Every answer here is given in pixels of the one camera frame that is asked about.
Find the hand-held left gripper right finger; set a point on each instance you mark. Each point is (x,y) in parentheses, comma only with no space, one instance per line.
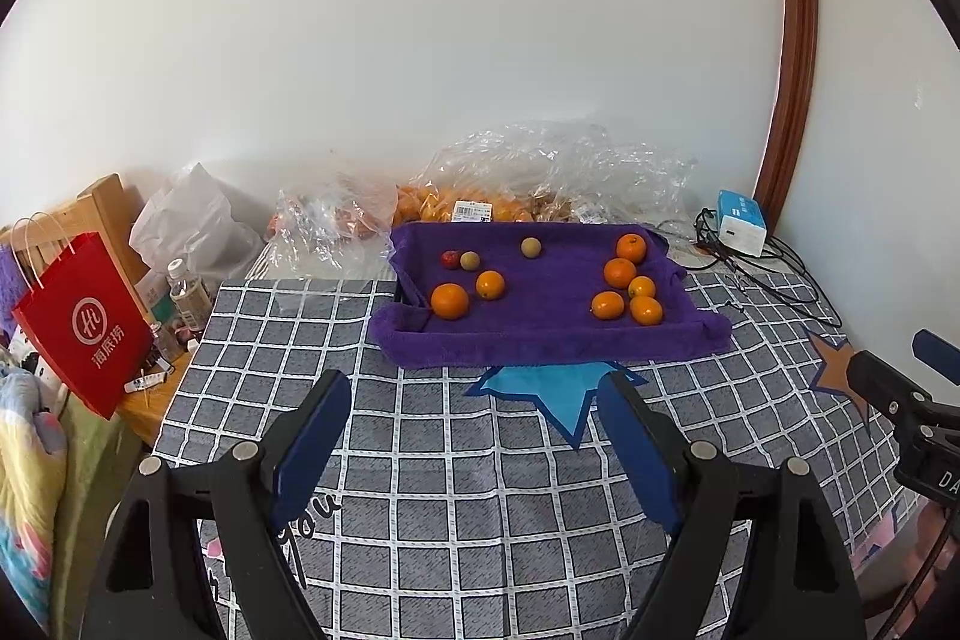
(637,452)

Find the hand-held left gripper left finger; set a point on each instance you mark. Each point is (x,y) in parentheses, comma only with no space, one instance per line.
(311,445)

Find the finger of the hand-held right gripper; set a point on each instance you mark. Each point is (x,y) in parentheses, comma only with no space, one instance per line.
(877,377)
(937,351)

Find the purple towel lined tray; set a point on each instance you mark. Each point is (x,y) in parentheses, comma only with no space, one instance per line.
(540,310)

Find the small tan longan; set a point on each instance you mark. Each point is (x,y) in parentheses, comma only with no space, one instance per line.
(532,247)
(469,260)

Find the grey checked cloth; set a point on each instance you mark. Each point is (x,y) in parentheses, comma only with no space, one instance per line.
(450,460)

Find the orange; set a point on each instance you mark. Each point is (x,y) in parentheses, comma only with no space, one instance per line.
(642,287)
(607,305)
(631,247)
(490,284)
(646,310)
(450,300)
(619,272)

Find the wooden bedside table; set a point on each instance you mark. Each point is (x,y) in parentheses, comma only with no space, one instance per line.
(157,411)

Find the small white tube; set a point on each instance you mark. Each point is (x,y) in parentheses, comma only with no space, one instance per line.
(146,380)

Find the small bottle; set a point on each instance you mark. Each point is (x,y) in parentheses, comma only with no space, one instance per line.
(163,341)

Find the clear water bottle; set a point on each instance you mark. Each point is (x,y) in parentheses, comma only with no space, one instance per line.
(189,302)

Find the blue and white box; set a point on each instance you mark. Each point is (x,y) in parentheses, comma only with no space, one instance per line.
(739,220)

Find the white and green carton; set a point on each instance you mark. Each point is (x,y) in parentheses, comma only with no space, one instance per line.
(154,302)

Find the crumpled clear bag of oranges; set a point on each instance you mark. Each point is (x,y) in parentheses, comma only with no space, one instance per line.
(330,220)

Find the green bed sheet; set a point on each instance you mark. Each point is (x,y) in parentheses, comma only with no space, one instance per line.
(90,497)

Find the small red fruit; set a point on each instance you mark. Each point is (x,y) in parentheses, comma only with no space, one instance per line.
(450,258)

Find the white plastic bag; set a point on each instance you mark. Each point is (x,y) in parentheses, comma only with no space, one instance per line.
(195,220)

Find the clear bag of longans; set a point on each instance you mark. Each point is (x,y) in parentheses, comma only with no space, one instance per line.
(559,206)

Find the red paper bag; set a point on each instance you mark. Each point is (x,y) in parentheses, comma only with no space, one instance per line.
(82,325)

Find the labelled clear bag of oranges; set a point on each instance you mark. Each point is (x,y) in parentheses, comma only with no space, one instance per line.
(435,205)

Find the colourful printed blanket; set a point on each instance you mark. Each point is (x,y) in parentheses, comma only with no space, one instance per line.
(30,460)

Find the white power strip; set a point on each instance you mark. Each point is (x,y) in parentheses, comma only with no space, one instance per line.
(37,370)

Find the purple cloth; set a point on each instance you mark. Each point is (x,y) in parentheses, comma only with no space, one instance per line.
(15,295)

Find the brown wooden door frame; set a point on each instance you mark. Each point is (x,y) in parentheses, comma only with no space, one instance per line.
(795,48)

